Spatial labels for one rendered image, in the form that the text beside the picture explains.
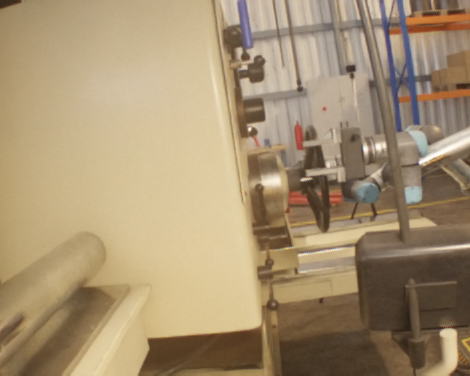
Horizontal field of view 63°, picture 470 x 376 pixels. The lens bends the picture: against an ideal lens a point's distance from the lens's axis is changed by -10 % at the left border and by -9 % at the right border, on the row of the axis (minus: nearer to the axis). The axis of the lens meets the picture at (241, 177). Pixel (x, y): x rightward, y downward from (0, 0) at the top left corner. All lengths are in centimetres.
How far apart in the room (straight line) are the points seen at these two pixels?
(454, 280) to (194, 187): 57
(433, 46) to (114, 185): 911
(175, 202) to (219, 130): 18
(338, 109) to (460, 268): 761
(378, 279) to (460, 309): 19
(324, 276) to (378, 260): 141
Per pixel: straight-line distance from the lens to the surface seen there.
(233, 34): 92
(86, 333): 79
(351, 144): 111
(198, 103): 90
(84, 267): 89
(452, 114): 981
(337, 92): 837
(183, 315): 102
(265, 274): 112
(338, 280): 220
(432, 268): 83
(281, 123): 884
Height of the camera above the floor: 155
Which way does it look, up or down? 8 degrees down
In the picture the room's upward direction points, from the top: 8 degrees counter-clockwise
